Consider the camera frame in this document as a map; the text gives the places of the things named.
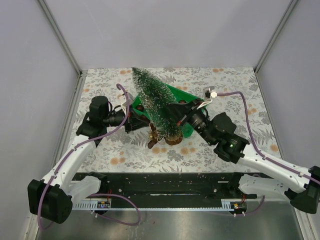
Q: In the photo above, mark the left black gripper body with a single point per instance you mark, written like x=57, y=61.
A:
x=129, y=125

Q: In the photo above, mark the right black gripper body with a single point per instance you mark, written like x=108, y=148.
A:
x=190, y=110

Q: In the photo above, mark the green plastic tray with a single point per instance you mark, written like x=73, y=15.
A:
x=179, y=95

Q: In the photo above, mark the small frosted christmas tree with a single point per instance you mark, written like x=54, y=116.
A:
x=155, y=96

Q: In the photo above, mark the brown ribbon bow decoration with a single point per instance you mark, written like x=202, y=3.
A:
x=153, y=136

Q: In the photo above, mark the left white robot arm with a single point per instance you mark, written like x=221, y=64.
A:
x=54, y=196

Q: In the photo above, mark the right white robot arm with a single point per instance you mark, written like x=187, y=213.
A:
x=296, y=184

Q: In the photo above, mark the dark brown ball ornament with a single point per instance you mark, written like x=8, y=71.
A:
x=139, y=108

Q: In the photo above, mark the floral patterned table mat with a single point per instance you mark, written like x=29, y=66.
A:
x=241, y=99

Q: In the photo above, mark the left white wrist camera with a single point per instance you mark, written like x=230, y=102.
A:
x=123, y=101

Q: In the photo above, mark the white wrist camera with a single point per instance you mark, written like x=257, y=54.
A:
x=123, y=101
x=209, y=94

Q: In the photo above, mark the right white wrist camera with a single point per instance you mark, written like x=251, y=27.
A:
x=209, y=94

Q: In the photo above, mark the left aluminium frame post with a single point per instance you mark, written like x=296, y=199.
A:
x=59, y=35

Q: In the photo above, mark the aluminium frame post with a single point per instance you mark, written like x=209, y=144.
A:
x=59, y=35
x=276, y=34

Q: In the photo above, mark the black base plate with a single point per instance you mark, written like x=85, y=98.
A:
x=227, y=186

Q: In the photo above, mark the white slotted cable duct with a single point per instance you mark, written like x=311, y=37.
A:
x=165, y=204

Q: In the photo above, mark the right aluminium frame post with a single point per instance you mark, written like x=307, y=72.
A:
x=276, y=34

